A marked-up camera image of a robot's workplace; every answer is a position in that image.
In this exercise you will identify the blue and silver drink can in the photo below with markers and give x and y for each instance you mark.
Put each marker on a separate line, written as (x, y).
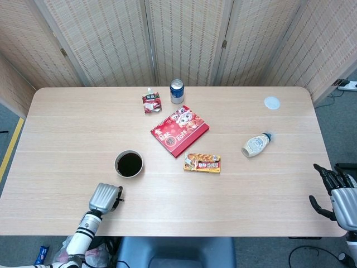
(177, 93)

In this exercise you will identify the clear plastic bag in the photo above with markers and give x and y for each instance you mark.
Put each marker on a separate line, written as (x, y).
(96, 255)

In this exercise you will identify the brass screen hinge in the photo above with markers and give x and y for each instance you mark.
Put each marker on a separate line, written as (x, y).
(63, 51)

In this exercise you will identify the white power strip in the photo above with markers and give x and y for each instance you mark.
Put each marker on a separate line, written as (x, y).
(349, 85)

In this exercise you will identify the woven folding screen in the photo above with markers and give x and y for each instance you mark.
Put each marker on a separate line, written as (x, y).
(106, 42)

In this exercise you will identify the yellow curry box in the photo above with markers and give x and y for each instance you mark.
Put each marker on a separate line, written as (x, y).
(202, 164)

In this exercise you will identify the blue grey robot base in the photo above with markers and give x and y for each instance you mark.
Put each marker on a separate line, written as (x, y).
(178, 252)

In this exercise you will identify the red drink pouch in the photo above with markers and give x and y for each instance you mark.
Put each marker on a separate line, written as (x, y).
(151, 102)

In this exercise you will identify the red desk calendar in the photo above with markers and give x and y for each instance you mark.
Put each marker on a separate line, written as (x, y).
(178, 131)

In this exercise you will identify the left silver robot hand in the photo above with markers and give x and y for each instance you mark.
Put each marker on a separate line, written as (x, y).
(102, 196)

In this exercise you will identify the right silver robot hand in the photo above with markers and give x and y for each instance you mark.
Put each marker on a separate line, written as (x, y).
(341, 201)

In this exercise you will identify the white sauce bottle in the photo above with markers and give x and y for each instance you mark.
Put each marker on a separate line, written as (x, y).
(255, 144)

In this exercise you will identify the dark screen hinge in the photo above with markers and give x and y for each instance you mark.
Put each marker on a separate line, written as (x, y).
(224, 44)

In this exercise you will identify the white bowl with dark liquid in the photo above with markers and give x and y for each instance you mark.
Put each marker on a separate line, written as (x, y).
(129, 165)

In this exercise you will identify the blue snack packet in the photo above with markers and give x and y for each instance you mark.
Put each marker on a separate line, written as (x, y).
(42, 254)

